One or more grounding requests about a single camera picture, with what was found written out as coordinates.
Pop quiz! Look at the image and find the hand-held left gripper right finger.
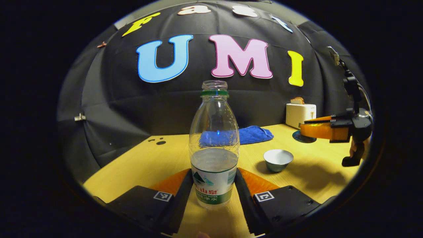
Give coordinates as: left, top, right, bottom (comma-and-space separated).
233, 167, 323, 236

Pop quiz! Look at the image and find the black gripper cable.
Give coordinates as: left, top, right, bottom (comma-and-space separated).
358, 83, 373, 115

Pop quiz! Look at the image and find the black backdrop cloth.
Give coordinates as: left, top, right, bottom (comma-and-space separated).
56, 0, 370, 185

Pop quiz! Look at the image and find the small grey teacup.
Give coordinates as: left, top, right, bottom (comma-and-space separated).
263, 149, 294, 173

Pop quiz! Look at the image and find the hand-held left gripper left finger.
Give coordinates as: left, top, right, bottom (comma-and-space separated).
94, 169, 194, 236

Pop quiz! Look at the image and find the white toaster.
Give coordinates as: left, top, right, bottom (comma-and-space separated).
286, 103, 317, 129

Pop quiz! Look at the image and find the blue towel cloth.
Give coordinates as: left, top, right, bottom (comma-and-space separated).
199, 125, 274, 147

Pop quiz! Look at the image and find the clear plastic water bottle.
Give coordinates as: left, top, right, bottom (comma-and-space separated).
189, 80, 240, 209

